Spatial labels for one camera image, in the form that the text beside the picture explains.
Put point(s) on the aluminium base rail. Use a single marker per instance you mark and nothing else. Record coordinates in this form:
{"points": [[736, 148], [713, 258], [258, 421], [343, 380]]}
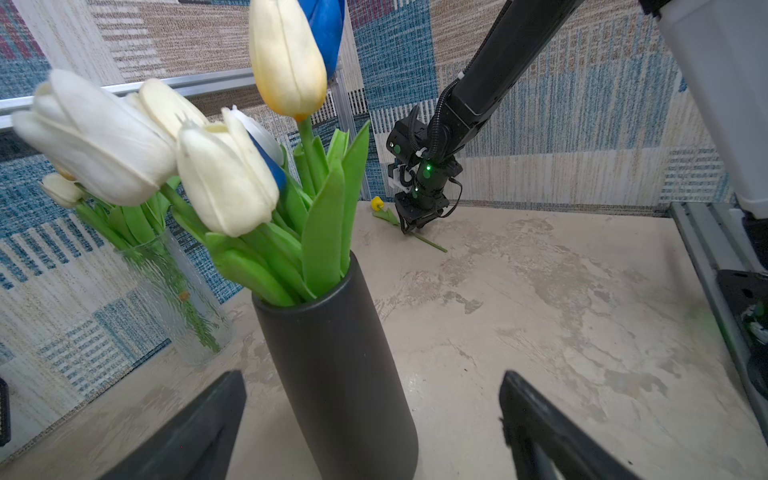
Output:
{"points": [[720, 236]]}

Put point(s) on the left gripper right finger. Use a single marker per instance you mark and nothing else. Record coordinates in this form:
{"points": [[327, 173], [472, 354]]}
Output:
{"points": [[544, 443]]}

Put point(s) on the white tulip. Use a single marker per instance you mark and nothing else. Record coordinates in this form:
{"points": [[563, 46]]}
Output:
{"points": [[165, 106], [68, 195], [226, 179], [261, 136], [111, 148]]}

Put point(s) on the cream yellow-tinged tulip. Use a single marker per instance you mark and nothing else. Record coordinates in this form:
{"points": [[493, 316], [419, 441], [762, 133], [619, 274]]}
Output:
{"points": [[290, 75]]}

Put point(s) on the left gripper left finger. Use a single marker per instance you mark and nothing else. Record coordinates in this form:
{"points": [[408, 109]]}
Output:
{"points": [[197, 443]]}

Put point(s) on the blue tulip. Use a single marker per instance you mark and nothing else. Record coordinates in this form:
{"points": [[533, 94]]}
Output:
{"points": [[276, 171], [326, 19]]}

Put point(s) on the yellow tulip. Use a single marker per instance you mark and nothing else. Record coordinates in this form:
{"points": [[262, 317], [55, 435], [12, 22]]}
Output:
{"points": [[379, 210]]}

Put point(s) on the clear glass vase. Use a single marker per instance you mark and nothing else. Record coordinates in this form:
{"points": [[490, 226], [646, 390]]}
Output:
{"points": [[188, 311]]}

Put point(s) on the dark cylindrical vase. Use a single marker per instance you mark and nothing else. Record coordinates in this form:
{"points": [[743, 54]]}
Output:
{"points": [[336, 367]]}

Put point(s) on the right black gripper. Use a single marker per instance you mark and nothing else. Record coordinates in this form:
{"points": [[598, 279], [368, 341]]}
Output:
{"points": [[417, 206]]}

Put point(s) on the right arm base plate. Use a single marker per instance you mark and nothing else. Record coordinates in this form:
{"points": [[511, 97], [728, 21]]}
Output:
{"points": [[745, 293]]}

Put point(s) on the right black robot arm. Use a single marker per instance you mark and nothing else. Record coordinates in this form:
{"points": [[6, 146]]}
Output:
{"points": [[625, 105]]}

